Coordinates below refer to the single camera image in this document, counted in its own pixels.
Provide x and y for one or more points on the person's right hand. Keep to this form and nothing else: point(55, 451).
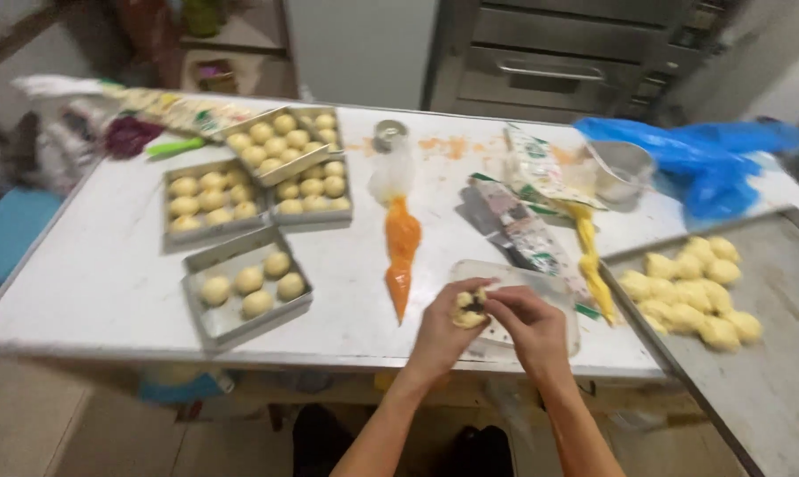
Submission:
point(535, 331)

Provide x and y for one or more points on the person's left hand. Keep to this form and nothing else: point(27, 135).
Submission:
point(439, 338)

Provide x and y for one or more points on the person's right fingers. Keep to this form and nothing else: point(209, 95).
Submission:
point(505, 303)

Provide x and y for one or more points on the person's left fingers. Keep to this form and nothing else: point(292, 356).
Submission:
point(467, 326)

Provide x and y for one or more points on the clear plastic container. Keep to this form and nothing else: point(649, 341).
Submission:
point(551, 285)

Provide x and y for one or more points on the printed green white packet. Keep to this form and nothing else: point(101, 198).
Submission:
point(528, 232)

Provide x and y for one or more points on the metal bench scraper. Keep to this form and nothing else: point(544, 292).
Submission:
point(480, 212)

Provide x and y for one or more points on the yellow filling piping bag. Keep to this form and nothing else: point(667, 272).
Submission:
point(588, 252)

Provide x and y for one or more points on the orange filling piping bag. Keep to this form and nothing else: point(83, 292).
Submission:
point(402, 245)

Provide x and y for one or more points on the metal bowl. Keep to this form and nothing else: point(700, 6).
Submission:
point(616, 173)

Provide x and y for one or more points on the round yellow dough ball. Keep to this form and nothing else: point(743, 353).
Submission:
point(248, 280)
point(290, 286)
point(277, 264)
point(257, 304)
point(215, 290)

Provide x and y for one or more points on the heap of yellow dough pieces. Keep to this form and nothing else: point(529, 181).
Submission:
point(687, 291)

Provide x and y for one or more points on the square metal baking tin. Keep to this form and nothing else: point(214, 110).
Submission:
point(230, 324)
point(310, 217)
point(174, 235)
point(338, 129)
point(293, 171)

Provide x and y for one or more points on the group of yellow dough balls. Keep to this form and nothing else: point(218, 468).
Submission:
point(325, 126)
point(313, 189)
point(273, 142)
point(210, 199)

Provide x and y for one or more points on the blue plastic bag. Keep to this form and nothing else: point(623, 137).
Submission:
point(710, 165)

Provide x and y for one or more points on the steel deck oven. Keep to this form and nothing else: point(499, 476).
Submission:
point(558, 59)

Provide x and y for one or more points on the large metal baking tray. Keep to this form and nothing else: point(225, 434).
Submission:
point(757, 391)

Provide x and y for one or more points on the blue container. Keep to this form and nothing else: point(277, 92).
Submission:
point(184, 387)

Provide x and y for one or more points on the green plastic tool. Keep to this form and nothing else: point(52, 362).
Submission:
point(174, 146)

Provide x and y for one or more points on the row of printed packets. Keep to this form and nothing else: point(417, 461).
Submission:
point(174, 109)

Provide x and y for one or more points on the shelf with jars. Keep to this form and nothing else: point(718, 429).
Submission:
point(230, 46)

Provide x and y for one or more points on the purple filling lump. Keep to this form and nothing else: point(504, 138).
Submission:
point(129, 136)

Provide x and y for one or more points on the white plastic bag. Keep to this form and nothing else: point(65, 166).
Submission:
point(68, 132)

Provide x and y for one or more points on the blue stool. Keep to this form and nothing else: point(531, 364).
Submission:
point(12, 232)

